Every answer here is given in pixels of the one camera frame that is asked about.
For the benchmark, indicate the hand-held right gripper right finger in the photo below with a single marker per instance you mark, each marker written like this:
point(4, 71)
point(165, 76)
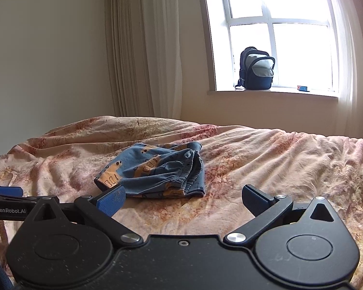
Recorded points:
point(255, 202)

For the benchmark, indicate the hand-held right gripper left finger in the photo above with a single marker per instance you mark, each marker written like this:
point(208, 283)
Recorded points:
point(110, 202)

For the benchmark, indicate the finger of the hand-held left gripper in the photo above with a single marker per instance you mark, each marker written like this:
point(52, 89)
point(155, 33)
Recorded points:
point(9, 191)
point(9, 210)

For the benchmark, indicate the blue pants with orange print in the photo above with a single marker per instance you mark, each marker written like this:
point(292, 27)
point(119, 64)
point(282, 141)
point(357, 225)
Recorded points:
point(157, 169)

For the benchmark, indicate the pink floral bed blanket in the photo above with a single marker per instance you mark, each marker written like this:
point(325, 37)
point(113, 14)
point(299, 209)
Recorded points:
point(275, 163)

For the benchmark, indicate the beige window sill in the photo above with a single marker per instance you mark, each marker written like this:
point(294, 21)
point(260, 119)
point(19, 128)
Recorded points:
point(260, 94)

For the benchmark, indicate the small blue box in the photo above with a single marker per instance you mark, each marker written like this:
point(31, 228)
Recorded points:
point(303, 88)

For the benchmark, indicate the dark blue backpack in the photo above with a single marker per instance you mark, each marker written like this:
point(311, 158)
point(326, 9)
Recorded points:
point(254, 78)

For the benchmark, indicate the white framed window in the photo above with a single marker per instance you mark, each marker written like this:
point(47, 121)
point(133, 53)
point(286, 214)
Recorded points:
point(296, 51)

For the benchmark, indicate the white sheer curtain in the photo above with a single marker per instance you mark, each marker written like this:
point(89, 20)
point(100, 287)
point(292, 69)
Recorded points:
point(341, 66)
point(163, 51)

